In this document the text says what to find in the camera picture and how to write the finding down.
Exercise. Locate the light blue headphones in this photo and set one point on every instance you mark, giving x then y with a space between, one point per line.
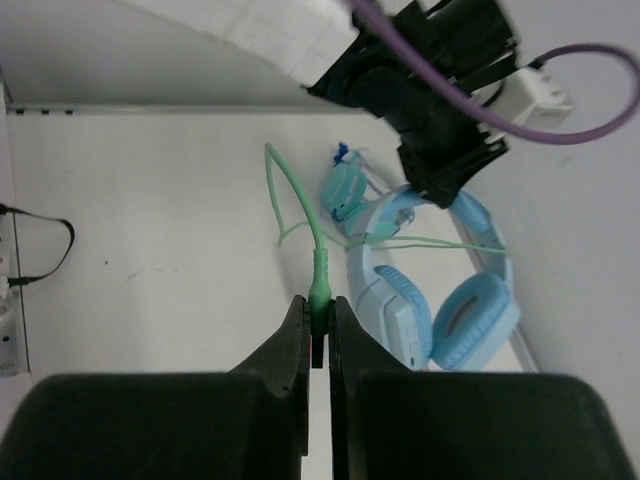
468 327

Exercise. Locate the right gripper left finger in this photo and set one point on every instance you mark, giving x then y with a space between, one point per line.
251 422

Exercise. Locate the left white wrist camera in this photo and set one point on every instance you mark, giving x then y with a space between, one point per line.
534 100

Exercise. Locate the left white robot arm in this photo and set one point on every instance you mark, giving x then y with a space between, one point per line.
326 48

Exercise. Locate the teal headphones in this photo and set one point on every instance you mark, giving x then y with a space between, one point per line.
349 188

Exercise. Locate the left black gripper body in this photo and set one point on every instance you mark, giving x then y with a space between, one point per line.
471 44

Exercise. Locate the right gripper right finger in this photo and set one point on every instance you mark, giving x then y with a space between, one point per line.
390 422

